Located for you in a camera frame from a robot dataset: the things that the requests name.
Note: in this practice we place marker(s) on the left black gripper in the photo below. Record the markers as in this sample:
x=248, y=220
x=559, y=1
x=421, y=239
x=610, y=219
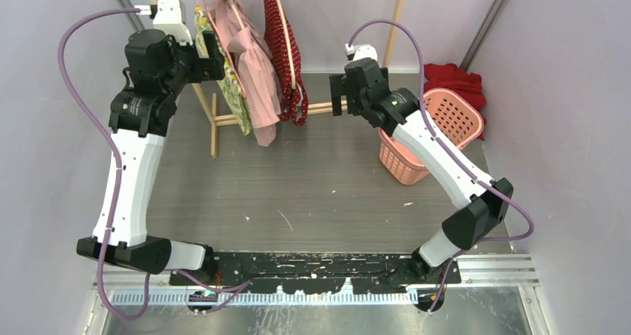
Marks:
x=210, y=68

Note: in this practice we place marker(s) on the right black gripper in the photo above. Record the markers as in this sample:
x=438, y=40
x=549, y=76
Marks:
x=339, y=87

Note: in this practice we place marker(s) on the lemon print skirt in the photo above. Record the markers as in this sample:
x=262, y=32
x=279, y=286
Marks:
x=239, y=109

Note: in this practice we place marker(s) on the pink pleated skirt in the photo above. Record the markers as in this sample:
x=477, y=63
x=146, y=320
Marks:
x=255, y=70

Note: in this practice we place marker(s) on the pink wire hanger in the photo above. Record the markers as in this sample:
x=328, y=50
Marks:
x=209, y=12

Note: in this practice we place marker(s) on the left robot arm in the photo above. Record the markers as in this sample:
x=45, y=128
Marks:
x=158, y=69

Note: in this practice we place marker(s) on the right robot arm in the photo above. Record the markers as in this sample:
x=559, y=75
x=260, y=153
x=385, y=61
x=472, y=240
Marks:
x=481, y=202

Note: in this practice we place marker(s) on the red polka dot skirt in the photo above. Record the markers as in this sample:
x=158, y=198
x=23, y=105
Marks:
x=294, y=102

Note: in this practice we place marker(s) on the beige hanger of red skirt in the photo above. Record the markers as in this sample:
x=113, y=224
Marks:
x=287, y=43

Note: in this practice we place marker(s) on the red cloth pile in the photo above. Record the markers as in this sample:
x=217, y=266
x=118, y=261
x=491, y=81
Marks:
x=450, y=76

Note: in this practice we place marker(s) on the pink laundry basket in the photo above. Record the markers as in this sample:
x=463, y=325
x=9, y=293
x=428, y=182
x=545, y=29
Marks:
x=455, y=118

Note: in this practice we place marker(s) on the wooden clothes rack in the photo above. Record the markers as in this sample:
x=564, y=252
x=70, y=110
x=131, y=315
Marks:
x=211, y=109

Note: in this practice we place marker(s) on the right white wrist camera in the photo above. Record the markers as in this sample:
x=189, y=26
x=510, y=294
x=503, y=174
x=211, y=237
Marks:
x=358, y=52

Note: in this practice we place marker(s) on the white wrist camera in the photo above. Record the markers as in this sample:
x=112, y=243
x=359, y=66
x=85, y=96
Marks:
x=169, y=17
x=358, y=52

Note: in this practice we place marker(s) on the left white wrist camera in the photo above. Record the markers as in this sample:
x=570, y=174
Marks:
x=169, y=17

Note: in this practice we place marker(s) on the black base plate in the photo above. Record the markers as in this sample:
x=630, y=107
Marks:
x=317, y=273

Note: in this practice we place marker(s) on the metal corner rail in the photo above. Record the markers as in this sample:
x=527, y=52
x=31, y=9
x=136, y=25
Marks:
x=489, y=20

